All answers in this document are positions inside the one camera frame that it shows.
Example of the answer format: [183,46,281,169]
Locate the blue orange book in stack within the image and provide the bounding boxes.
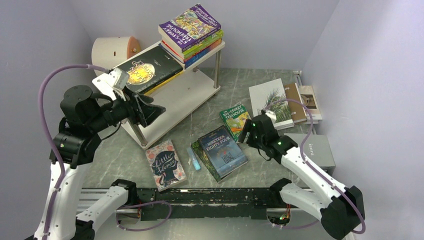
[159,38,222,68]

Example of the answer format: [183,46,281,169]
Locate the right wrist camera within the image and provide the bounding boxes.
[263,110,277,123]

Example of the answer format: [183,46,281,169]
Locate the yellow Little Prince book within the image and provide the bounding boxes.
[143,70,184,96]

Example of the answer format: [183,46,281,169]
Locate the black Moon and Sixpence book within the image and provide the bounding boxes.
[117,45,183,94]

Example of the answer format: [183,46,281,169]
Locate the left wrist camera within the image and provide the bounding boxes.
[92,68,130,101]

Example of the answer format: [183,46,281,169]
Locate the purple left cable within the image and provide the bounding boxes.
[37,64,173,240]

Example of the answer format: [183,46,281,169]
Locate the green treehouse book in stack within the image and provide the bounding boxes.
[183,29,224,62]

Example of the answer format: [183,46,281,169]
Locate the floral Little Women book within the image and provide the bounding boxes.
[145,139,187,192]

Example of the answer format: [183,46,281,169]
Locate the brown cover book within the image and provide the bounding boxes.
[283,82,308,125]

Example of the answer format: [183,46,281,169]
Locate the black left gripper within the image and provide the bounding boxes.
[88,84,167,131]

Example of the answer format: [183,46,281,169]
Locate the green 104-storey treehouse book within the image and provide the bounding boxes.
[219,104,251,142]

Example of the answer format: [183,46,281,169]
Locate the dark green garden book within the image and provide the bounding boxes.
[191,140,222,183]

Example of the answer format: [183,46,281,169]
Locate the blue Nineteen Eighty-Four book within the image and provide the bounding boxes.
[198,125,248,179]

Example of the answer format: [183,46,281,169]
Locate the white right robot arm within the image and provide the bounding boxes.
[239,114,366,240]

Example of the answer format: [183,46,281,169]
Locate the grey laptop box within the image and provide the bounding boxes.
[303,134,336,176]

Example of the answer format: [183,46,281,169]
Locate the white tape roll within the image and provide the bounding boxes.
[91,36,142,70]

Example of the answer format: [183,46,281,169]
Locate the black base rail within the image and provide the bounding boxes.
[119,187,287,221]

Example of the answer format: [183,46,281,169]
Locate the purple treehouse book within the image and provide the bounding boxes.
[158,3,222,52]

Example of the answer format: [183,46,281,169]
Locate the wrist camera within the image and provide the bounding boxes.
[92,68,130,101]
[263,110,277,123]

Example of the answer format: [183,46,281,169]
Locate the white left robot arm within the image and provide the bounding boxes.
[31,85,166,240]

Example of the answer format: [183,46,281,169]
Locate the white palm leaf book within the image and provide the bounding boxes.
[248,78,294,130]

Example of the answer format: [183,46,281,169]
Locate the white magazine with photo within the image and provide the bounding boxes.
[298,85,323,124]

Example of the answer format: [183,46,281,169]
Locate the white two-tier shelf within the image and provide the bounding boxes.
[122,41,226,150]

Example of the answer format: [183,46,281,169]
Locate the light blue glue stick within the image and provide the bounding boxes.
[186,147,201,171]

